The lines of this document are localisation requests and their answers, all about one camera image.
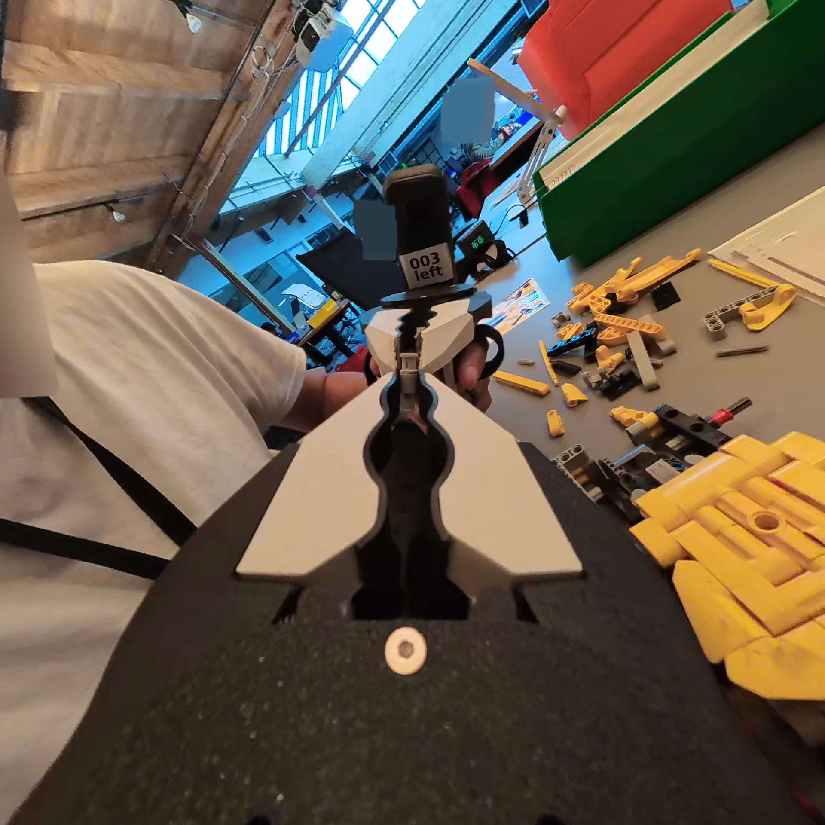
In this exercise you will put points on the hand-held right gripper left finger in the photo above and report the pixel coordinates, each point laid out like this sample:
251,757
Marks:
316,509

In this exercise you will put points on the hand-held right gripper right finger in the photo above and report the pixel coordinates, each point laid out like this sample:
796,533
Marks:
503,509

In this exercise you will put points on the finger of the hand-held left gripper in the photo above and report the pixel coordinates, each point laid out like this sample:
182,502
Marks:
448,335
383,341

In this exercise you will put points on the grey connector pin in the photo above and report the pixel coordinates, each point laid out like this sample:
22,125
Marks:
408,393

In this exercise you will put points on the yellow black brick car model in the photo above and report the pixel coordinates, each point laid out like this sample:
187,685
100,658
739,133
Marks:
741,515

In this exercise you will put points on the person's left forearm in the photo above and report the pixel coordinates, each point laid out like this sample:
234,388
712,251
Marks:
329,399

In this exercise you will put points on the grey desk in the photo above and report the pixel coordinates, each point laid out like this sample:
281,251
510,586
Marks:
741,387

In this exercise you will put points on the person's left hand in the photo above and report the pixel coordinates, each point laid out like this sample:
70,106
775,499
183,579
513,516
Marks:
470,374

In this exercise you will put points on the red chair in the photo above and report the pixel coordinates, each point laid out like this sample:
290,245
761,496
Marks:
477,190

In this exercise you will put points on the black device green lights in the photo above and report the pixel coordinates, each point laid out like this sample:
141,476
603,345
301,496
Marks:
480,248

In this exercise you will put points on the colourful leaflet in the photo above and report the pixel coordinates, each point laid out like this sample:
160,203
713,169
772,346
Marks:
519,306

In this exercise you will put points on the yellow flat beam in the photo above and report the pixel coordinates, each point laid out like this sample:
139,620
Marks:
522,383

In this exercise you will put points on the yellow tube connector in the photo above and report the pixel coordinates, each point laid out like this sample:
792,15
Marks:
555,423

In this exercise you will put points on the wooden document stand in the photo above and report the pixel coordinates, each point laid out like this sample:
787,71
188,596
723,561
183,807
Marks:
541,142

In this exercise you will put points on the skylight window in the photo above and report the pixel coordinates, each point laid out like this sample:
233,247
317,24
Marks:
361,64

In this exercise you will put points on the red box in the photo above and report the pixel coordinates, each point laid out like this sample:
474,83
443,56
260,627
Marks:
612,51

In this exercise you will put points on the green box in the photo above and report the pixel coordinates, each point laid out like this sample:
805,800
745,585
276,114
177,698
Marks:
677,161

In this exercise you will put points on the grey angled beam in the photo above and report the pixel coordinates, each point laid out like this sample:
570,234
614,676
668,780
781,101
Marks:
718,319

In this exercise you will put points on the dark grey axle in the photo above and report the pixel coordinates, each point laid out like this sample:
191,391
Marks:
741,351

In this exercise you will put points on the long yellow rod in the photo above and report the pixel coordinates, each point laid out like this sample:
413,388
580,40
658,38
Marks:
741,272

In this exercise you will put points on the yellow curved panel piece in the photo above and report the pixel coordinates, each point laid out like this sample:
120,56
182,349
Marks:
770,309

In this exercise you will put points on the open instruction booklet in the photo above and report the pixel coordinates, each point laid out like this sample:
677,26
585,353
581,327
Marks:
786,245

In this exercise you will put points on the ceiling mounted camera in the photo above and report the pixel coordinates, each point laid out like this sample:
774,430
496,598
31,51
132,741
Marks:
319,35

